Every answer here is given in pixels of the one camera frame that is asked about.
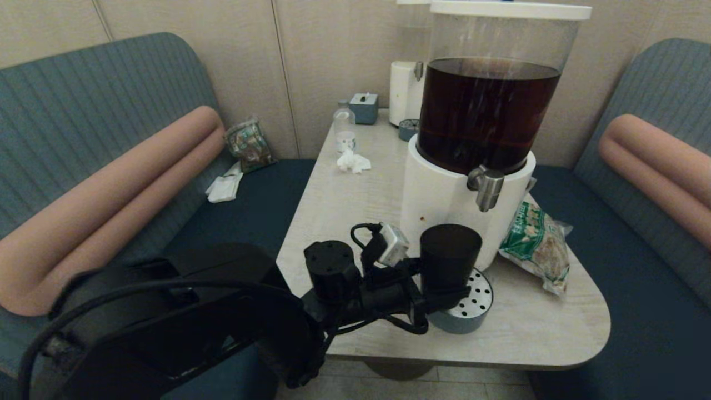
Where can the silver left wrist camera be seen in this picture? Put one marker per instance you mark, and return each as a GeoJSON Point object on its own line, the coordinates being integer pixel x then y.
{"type": "Point", "coordinates": [393, 244]}

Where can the blue-grey tissue box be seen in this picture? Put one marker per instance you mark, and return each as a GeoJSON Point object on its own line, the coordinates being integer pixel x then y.
{"type": "Point", "coordinates": [364, 109]}

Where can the large dark tea dispenser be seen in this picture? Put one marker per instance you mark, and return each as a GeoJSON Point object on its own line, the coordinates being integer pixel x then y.
{"type": "Point", "coordinates": [444, 205]}

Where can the white folded napkin pack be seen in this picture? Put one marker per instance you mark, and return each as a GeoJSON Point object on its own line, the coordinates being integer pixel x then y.
{"type": "Point", "coordinates": [224, 188]}

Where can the blue-grey upholstered booth bench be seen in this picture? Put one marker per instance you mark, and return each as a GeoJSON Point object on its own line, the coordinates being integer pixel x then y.
{"type": "Point", "coordinates": [83, 100]}
{"type": "Point", "coordinates": [639, 311]}

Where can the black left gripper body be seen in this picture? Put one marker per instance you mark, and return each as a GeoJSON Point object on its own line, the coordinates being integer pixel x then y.
{"type": "Point", "coordinates": [386, 294]}

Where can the transparent snack bag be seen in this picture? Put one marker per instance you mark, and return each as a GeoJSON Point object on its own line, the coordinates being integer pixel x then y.
{"type": "Point", "coordinates": [249, 145]}

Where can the small round drip tray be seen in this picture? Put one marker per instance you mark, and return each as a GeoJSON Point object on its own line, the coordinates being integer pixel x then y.
{"type": "Point", "coordinates": [407, 130]}

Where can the clear plastic bottle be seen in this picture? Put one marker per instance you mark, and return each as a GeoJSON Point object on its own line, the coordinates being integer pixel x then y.
{"type": "Point", "coordinates": [344, 126]}

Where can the clear empty beverage dispenser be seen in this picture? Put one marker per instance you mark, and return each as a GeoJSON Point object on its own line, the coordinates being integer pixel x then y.
{"type": "Point", "coordinates": [402, 93]}

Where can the dark round table pedestal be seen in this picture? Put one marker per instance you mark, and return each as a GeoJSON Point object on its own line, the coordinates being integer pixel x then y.
{"type": "Point", "coordinates": [402, 371]}

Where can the silver metal dispenser tap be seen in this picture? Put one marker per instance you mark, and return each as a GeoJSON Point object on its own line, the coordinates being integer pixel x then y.
{"type": "Point", "coordinates": [487, 188]}
{"type": "Point", "coordinates": [418, 71]}

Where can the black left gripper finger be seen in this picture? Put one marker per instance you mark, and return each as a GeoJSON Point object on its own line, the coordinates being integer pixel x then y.
{"type": "Point", "coordinates": [444, 300]}
{"type": "Point", "coordinates": [410, 263]}

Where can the black plastic cup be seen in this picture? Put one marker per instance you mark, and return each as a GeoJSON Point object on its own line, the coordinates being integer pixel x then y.
{"type": "Point", "coordinates": [449, 258]}

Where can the pink bolster back cushion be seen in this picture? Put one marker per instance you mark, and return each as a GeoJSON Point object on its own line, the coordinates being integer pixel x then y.
{"type": "Point", "coordinates": [111, 208]}
{"type": "Point", "coordinates": [655, 160]}

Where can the green printed snack bag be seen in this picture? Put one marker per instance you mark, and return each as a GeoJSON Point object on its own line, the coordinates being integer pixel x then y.
{"type": "Point", "coordinates": [533, 239]}

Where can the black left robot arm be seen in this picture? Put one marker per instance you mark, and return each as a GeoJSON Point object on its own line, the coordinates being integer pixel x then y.
{"type": "Point", "coordinates": [194, 333]}

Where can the large round perforated drip tray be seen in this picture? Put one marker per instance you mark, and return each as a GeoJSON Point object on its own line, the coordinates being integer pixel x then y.
{"type": "Point", "coordinates": [472, 314]}

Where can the crumpled white tissue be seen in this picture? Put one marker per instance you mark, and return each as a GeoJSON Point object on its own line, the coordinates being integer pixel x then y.
{"type": "Point", "coordinates": [352, 161]}

